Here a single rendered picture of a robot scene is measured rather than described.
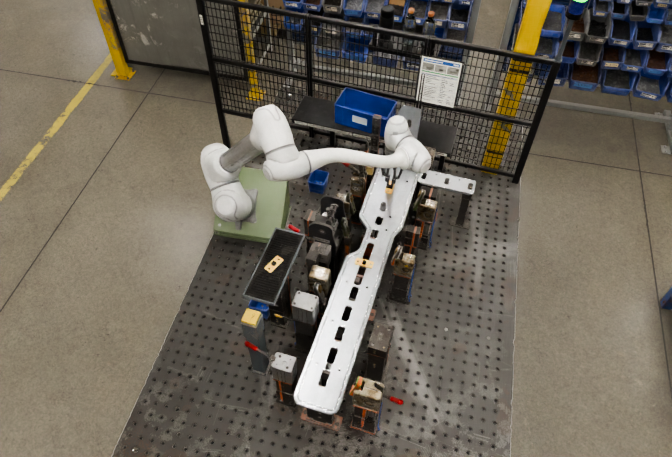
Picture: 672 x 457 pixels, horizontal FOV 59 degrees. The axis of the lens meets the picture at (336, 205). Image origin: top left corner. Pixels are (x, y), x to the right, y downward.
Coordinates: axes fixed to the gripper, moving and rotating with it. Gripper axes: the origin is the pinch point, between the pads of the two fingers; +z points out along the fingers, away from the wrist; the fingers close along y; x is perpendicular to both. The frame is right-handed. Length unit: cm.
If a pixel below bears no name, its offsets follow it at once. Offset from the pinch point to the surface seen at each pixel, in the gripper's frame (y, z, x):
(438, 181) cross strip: 22.4, 6.5, 13.8
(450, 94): 17, -17, 54
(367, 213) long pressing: -6.5, 6.4, -17.9
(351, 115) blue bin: -31.2, -4.9, 35.8
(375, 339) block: 15, 3, -84
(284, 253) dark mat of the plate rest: -32, -10, -63
